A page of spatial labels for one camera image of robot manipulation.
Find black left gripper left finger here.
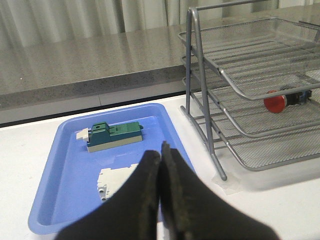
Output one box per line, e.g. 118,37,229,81
56,150,161,240

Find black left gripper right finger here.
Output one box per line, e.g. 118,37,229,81
158,142,279,240

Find silver mesh tray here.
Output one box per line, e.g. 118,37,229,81
182,77,320,172
191,18,320,100
204,52,320,138

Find red emergency push button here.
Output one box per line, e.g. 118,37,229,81
263,90,312,114

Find white electrical module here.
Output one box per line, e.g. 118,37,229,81
97,163,138,203

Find blue plastic tray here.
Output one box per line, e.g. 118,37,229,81
28,103,190,235

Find grey stone counter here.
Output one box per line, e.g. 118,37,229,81
0,4,320,111

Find green and beige switch block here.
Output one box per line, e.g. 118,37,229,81
76,121,144,153

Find silver metal rack frame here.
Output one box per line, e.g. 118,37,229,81
180,0,256,181

